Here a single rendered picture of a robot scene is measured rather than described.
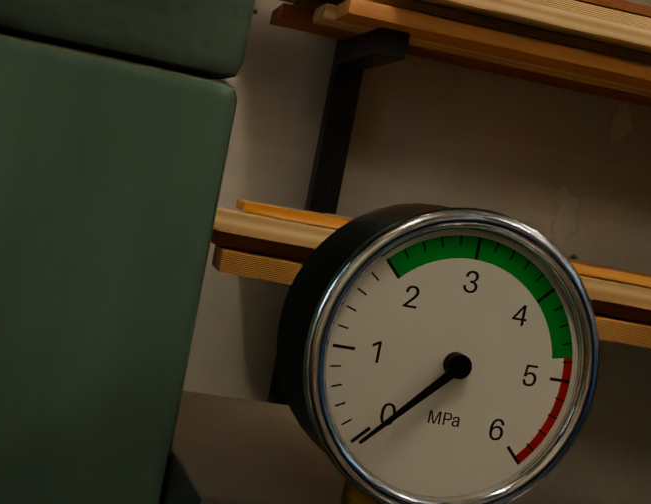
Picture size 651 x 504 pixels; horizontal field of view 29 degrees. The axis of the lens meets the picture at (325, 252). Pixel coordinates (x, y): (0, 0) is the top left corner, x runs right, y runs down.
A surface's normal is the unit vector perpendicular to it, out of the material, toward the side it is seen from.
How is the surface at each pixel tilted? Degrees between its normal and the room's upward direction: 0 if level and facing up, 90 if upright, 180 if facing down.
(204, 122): 90
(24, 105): 90
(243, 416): 0
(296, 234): 89
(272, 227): 89
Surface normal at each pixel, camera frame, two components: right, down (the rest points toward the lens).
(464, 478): 0.27, 0.11
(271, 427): 0.19, -0.98
